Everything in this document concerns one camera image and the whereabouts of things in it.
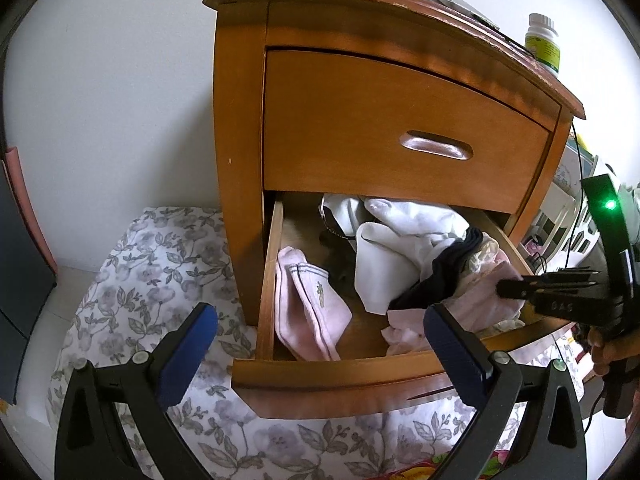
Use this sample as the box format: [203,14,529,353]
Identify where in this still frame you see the dark navy underwear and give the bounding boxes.
[387,227,483,311]

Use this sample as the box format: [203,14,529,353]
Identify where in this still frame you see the dark blue cabinet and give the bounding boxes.
[0,160,58,406]

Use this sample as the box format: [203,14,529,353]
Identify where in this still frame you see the cream sheer underwear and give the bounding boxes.
[469,232,502,275]

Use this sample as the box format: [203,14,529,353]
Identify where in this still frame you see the white cutout storage rack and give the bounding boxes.
[520,150,640,271]

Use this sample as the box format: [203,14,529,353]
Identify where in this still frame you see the closed wooden drawer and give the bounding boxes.
[262,47,563,216]

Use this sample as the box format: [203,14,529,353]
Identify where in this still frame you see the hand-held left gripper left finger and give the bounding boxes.
[55,302,219,480]

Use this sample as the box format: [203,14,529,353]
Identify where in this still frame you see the grey floral bedsheet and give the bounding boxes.
[45,205,601,480]

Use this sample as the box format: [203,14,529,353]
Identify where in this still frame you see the pink board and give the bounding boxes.
[0,147,58,271]

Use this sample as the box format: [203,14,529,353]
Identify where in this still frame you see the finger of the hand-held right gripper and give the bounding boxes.
[496,268,601,302]

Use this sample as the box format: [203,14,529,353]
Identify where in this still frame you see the person's right hand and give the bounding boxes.
[589,327,640,377]

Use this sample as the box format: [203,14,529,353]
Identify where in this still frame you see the white pill bottle green label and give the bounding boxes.
[524,12,561,78]

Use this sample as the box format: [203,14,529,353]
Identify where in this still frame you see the wooden nightstand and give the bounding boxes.
[202,0,586,421]

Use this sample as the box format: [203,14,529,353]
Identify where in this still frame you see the black charging cable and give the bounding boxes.
[569,117,587,271]

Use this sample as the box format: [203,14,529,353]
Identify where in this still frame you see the wooden drawer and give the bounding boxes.
[231,192,576,421]
[262,47,563,216]

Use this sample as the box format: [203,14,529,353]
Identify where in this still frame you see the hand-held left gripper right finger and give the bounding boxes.
[423,302,588,480]

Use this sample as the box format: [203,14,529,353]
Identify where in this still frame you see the pink underwear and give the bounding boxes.
[382,247,526,356]

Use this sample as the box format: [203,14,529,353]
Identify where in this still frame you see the pink socks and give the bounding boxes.
[275,246,353,362]

